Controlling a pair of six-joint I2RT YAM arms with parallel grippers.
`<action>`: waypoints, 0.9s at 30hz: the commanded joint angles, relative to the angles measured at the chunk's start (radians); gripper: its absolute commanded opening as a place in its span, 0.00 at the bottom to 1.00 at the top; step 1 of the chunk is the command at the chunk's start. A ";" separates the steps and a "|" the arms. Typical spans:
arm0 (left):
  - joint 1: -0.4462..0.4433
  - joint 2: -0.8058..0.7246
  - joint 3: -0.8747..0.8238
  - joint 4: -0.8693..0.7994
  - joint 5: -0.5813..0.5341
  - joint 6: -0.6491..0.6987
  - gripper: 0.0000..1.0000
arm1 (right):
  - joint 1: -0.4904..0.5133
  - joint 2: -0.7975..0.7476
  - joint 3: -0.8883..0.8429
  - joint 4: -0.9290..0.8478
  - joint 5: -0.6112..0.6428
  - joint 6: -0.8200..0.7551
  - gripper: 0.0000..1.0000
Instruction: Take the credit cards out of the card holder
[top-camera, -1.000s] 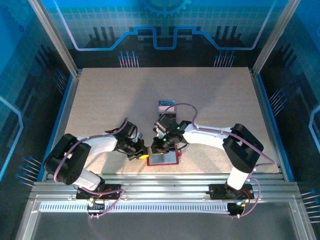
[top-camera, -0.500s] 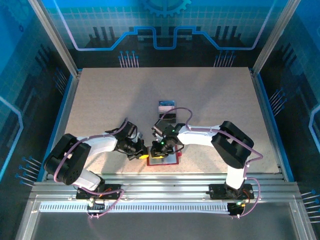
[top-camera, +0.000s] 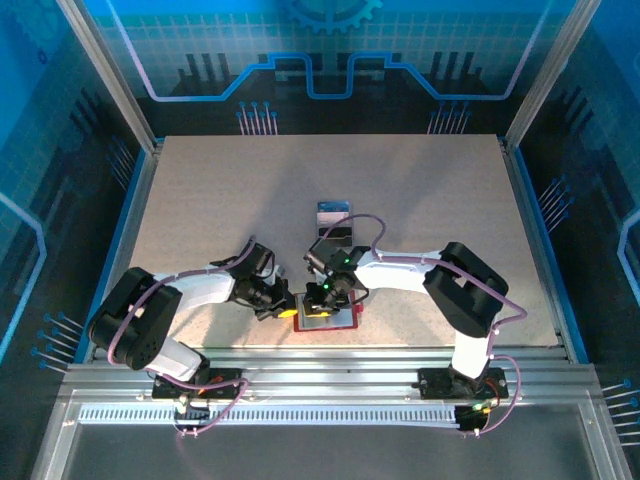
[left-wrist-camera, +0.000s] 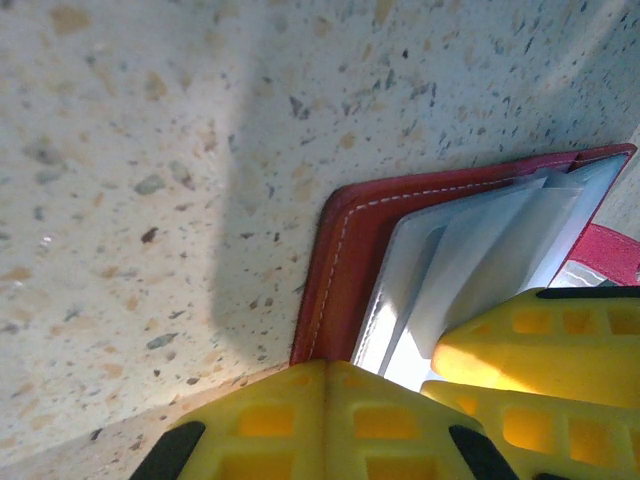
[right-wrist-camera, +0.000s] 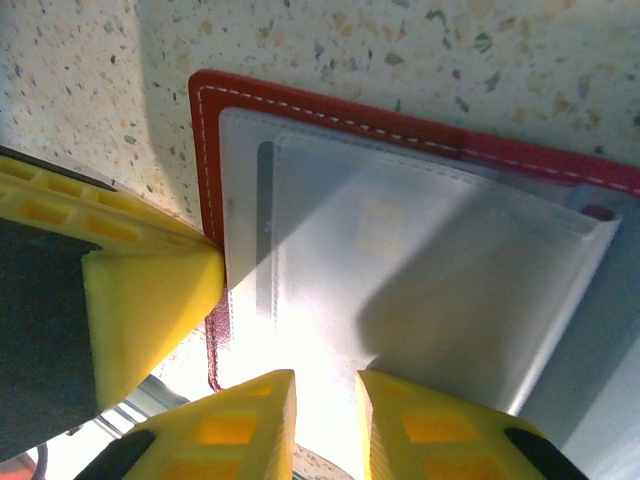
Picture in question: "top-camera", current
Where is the small black connector box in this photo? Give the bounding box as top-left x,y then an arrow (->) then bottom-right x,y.
454,403 -> 494,434
172,399 -> 211,427

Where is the grey platform panel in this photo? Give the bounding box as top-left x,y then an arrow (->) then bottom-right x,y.
62,424 -> 601,480

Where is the aluminium table mounting rail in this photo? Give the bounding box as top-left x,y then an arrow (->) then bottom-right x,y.
59,347 -> 604,404

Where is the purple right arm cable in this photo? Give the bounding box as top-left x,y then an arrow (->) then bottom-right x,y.
319,213 -> 529,440

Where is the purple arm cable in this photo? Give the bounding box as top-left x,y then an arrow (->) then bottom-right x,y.
319,213 -> 529,440
107,234 -> 257,440

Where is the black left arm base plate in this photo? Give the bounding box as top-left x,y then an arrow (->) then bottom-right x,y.
151,366 -> 247,401

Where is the white slotted cable duct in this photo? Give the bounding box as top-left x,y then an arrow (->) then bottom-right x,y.
77,402 -> 464,427

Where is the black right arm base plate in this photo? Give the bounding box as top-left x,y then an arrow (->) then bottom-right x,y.
416,366 -> 510,401

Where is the aluminium table side rail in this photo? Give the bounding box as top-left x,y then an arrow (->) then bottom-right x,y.
499,135 -> 576,364
92,138 -> 166,364

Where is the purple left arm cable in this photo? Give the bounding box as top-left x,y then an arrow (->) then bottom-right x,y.
107,234 -> 257,440

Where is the aluminium frame post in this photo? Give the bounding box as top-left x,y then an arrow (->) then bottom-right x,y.
502,0 -> 604,151
53,0 -> 159,154

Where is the aluminium lower frame bar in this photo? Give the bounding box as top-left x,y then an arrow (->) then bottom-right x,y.
579,399 -> 634,480
29,399 -> 81,480

